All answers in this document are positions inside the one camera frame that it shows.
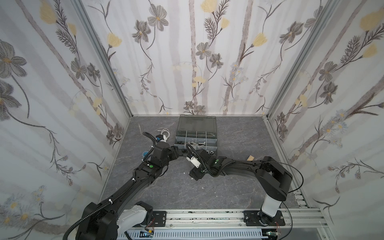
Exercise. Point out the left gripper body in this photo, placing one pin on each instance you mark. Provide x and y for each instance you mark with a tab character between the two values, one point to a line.
174	151

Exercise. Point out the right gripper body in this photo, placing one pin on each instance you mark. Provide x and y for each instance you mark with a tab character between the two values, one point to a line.
197	172

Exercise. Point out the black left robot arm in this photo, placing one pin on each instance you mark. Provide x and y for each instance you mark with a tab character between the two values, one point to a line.
100	221

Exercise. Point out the green compartment organizer box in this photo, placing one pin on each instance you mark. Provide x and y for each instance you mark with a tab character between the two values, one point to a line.
198	131

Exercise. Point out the small wooden block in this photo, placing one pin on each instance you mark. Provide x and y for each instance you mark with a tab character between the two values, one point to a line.
250	159

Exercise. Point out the white slotted cable duct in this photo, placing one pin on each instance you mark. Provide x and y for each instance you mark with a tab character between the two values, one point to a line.
207	234

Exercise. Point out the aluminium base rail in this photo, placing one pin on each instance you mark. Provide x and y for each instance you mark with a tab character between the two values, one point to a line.
241	219

